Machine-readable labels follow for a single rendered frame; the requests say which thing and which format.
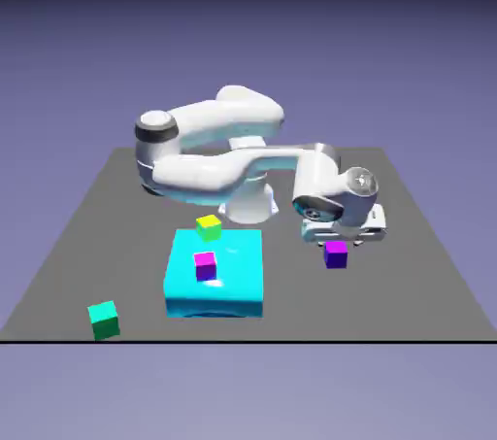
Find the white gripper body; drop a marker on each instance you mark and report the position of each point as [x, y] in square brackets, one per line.
[322, 232]

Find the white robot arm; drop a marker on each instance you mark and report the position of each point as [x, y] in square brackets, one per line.
[217, 172]

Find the small purple cube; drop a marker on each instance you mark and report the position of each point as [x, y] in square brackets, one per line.
[336, 254]

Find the small yellow-green cube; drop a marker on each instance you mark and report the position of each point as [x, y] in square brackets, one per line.
[209, 227]

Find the small magenta cube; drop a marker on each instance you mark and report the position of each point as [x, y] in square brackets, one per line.
[205, 266]

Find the small green cube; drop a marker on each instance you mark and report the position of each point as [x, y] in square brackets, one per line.
[103, 319]

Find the large cyan box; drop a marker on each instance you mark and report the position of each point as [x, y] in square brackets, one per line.
[213, 284]

